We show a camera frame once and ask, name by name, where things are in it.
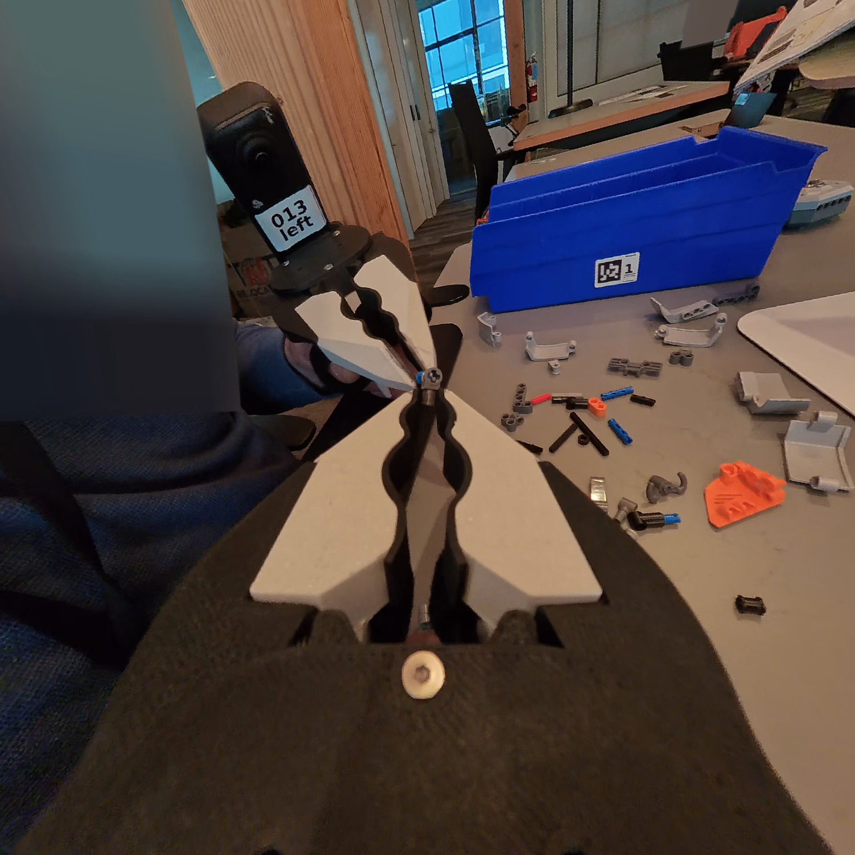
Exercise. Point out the person's left forearm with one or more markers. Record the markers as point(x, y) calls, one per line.
point(267, 374)

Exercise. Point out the black connector with blue pin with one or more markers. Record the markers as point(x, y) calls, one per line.
point(658, 519)

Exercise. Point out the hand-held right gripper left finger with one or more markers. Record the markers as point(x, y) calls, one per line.
point(320, 534)

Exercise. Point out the background wooden table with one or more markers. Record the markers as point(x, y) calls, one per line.
point(621, 110)

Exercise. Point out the dark grey short beam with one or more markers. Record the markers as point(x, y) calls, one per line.
point(735, 294)

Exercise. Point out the dark grey pin connector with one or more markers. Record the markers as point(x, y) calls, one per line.
point(664, 489)

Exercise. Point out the instruction booklet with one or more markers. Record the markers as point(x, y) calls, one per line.
point(795, 40)

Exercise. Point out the red fire extinguisher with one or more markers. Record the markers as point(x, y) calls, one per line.
point(532, 77)

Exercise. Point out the black chair armrest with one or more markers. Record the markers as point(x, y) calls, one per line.
point(447, 294)

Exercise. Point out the person's left hand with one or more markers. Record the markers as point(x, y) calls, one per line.
point(314, 367)

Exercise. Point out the orange flat panel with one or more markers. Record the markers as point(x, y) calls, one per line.
point(741, 502)

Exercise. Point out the light grey angled panel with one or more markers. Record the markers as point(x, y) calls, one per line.
point(685, 311)

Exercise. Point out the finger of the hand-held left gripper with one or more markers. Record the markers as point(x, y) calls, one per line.
point(340, 334)
point(397, 300)

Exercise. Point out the grey L-shaped beam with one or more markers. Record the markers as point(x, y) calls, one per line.
point(598, 492)

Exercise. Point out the dark grey holed beam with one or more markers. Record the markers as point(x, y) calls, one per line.
point(522, 398)

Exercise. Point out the black office chair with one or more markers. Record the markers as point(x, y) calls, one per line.
point(475, 140)

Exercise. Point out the orange storage bin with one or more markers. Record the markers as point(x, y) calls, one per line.
point(755, 30)

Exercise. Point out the blue storage box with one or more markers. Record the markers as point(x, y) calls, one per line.
point(634, 220)

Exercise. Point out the dark grey elbow connector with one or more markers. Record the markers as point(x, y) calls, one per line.
point(625, 511)

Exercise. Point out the white stand base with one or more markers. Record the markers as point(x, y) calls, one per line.
point(808, 340)

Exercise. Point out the grey controller hub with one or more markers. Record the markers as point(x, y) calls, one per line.
point(818, 204)

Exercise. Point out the dark grey cross-hole connector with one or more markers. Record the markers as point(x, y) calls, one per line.
point(429, 394)

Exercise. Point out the grey curved panel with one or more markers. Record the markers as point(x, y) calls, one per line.
point(691, 335)
point(818, 455)
point(768, 395)
point(549, 348)

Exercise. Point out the black long pin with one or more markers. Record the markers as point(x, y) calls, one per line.
point(531, 447)

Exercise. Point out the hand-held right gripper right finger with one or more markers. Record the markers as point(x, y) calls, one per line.
point(528, 534)

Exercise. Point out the dark grey triple tube connector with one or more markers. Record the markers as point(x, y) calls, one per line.
point(512, 421)

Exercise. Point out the orange two-hole connector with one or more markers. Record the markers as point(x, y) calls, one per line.
point(596, 408)

